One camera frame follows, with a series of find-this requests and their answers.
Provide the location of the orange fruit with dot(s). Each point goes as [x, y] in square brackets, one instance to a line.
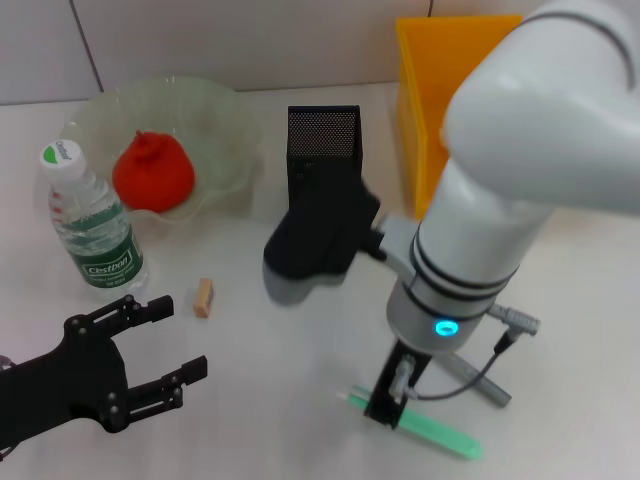
[150, 175]

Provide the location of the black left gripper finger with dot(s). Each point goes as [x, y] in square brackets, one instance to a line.
[195, 370]
[160, 306]

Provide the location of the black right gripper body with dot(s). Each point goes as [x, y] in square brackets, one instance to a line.
[387, 370]

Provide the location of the grey marker pen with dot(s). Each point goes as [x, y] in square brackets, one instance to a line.
[492, 392]

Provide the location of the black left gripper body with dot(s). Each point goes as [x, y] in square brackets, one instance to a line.
[65, 387]

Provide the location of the black mesh pen holder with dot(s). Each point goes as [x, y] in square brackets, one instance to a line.
[320, 135]

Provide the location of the small wooden block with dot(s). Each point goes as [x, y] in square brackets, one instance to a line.
[204, 299]

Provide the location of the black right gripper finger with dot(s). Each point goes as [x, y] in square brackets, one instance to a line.
[382, 412]

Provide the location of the green pen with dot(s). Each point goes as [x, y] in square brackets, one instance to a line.
[440, 435]

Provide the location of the clear plastic water bottle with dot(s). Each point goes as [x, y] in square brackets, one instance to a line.
[95, 225]

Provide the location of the green glass fruit plate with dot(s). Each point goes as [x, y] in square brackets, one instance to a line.
[215, 125]

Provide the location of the yellow plastic bin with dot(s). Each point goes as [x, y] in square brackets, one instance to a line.
[415, 100]

